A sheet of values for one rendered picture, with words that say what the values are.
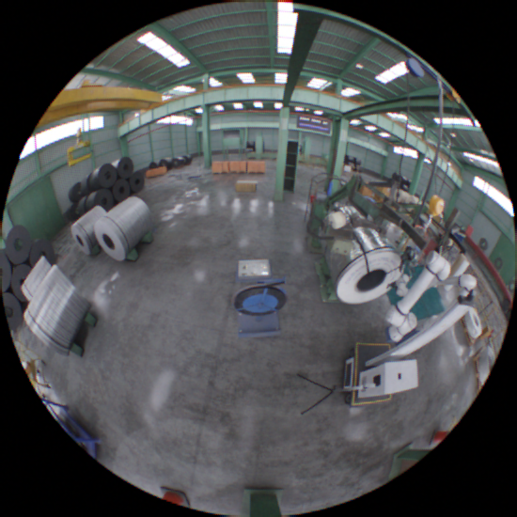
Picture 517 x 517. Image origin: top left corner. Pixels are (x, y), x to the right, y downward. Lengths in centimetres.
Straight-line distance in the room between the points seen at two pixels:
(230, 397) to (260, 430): 59
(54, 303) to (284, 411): 378
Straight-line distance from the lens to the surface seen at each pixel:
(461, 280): 192
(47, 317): 346
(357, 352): 231
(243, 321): 238
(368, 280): 276
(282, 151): 587
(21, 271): 952
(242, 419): 223
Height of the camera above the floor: 217
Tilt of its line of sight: 42 degrees down
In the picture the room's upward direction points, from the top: 2 degrees clockwise
